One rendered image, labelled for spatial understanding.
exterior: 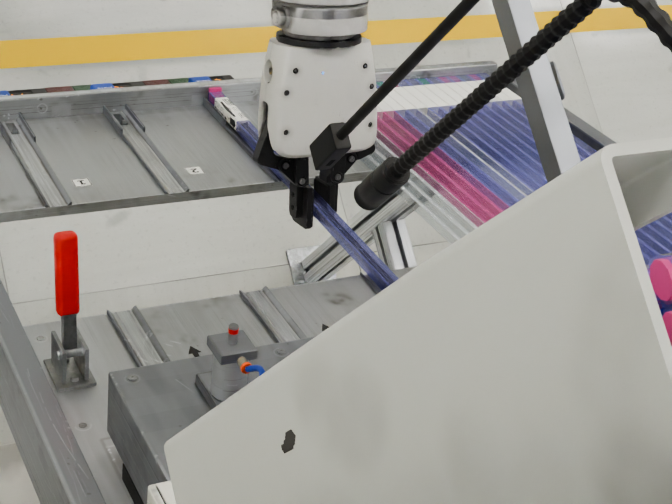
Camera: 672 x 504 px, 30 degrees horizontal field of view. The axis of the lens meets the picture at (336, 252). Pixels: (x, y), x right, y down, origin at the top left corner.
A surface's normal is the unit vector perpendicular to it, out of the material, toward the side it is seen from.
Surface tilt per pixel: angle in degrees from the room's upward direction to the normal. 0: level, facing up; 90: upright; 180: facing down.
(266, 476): 90
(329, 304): 43
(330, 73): 36
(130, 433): 90
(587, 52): 0
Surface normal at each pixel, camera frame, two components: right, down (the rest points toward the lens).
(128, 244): 0.38, -0.31
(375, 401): -0.89, 0.13
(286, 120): 0.35, 0.32
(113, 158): 0.11, -0.87
